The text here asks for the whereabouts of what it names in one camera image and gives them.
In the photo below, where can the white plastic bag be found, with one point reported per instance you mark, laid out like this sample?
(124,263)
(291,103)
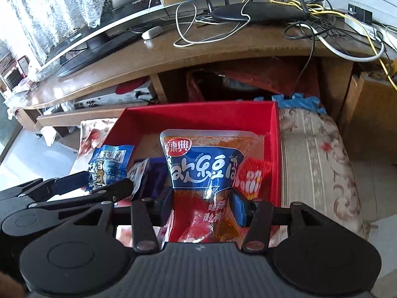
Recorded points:
(49,135)

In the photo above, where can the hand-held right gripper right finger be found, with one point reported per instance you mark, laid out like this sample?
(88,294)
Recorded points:
(237,208)

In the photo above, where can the blue plastic sheet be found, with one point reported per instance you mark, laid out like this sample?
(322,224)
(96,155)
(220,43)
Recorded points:
(297,102)

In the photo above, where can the brown cardboard box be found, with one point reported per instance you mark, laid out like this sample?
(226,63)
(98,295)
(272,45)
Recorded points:
(369,111)

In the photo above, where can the wooden television cabinet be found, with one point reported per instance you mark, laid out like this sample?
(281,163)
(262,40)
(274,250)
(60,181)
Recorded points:
(139,62)

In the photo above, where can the black flat screen television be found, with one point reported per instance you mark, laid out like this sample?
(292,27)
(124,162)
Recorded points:
(130,0)

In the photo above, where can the small picture frame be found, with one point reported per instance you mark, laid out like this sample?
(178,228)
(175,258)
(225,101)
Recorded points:
(22,63)

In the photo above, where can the dark red flat object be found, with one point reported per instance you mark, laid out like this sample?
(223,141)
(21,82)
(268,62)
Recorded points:
(131,87)

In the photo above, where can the red cardboard box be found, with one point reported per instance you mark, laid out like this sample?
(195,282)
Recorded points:
(201,118)

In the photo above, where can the black plug adapter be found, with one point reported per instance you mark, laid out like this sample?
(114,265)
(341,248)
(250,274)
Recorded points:
(359,13)

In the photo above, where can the white lace cloth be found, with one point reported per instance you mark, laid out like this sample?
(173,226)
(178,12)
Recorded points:
(62,6)

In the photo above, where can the orange packet with blue label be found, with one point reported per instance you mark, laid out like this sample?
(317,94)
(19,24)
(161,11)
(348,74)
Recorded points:
(201,167)

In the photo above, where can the red snack packet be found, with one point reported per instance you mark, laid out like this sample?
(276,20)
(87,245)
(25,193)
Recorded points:
(248,180)

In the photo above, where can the small white adapter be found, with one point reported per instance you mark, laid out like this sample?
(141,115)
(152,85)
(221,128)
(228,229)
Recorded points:
(152,33)

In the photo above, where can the light blue snack packet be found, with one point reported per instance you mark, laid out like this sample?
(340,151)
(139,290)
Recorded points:
(108,164)

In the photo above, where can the white power strip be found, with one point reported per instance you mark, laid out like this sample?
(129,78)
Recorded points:
(363,26)

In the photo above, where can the white brown snack packet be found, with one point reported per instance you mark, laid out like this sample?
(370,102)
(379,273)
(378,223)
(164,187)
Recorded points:
(139,177)

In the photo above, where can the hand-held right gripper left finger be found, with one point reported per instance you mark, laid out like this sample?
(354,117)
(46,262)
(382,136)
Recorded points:
(164,208)

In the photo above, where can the woven basket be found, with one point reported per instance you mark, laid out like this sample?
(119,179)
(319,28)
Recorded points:
(14,79)

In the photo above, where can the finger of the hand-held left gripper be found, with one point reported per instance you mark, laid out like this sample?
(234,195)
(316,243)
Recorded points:
(119,189)
(73,182)

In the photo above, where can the silver media player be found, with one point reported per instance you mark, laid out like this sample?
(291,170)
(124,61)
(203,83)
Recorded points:
(118,97)

